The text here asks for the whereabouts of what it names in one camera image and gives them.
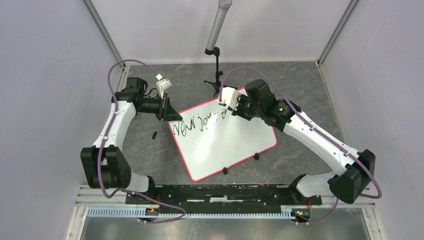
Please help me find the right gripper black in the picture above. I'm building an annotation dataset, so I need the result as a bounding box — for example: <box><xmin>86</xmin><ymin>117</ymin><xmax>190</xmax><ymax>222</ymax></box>
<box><xmin>228</xmin><ymin>92</ymin><xmax>264</xmax><ymax>121</ymax></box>

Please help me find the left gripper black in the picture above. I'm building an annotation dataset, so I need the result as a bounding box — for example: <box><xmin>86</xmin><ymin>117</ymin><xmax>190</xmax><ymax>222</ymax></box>
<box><xmin>138</xmin><ymin>92</ymin><xmax>183</xmax><ymax>122</ymax></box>

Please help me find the whiteboard with pink frame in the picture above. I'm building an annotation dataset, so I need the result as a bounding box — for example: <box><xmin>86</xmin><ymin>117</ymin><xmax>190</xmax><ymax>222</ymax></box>
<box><xmin>168</xmin><ymin>98</ymin><xmax>278</xmax><ymax>182</ymax></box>

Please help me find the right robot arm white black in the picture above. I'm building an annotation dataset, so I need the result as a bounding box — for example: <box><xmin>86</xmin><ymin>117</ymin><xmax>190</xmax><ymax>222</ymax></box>
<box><xmin>219</xmin><ymin>79</ymin><xmax>376</xmax><ymax>204</ymax></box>

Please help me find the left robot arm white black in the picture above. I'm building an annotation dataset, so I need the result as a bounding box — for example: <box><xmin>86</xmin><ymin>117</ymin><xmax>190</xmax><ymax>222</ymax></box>
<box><xmin>80</xmin><ymin>77</ymin><xmax>183</xmax><ymax>204</ymax></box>

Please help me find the black microphone tripod stand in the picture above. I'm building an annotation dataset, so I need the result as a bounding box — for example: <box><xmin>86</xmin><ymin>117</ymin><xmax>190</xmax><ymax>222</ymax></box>
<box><xmin>203</xmin><ymin>46</ymin><xmax>224</xmax><ymax>98</ymax></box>

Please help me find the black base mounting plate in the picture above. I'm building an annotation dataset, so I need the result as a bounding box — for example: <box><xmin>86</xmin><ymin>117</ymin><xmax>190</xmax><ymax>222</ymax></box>
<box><xmin>125</xmin><ymin>184</ymin><xmax>322</xmax><ymax>215</ymax></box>

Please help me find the silver microphone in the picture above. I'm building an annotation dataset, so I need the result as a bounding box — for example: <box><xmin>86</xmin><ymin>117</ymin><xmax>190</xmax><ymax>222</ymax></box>
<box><xmin>204</xmin><ymin>0</ymin><xmax>233</xmax><ymax>55</ymax></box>

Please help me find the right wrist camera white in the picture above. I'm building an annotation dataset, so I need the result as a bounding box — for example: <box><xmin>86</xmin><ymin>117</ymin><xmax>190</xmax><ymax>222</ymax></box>
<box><xmin>218</xmin><ymin>87</ymin><xmax>242</xmax><ymax>111</ymax></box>

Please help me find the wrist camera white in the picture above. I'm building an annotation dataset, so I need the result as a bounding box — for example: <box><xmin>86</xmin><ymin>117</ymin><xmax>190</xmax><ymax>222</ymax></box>
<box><xmin>155</xmin><ymin>74</ymin><xmax>172</xmax><ymax>99</ymax></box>
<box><xmin>218</xmin><ymin>87</ymin><xmax>242</xmax><ymax>111</ymax></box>

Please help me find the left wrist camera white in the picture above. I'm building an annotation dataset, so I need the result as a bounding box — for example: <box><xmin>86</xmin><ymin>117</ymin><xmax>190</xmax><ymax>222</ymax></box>
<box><xmin>155</xmin><ymin>74</ymin><xmax>172</xmax><ymax>99</ymax></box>

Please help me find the slotted aluminium rail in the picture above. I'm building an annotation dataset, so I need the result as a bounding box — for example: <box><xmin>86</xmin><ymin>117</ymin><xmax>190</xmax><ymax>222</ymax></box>
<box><xmin>86</xmin><ymin>206</ymin><xmax>299</xmax><ymax>220</ymax></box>

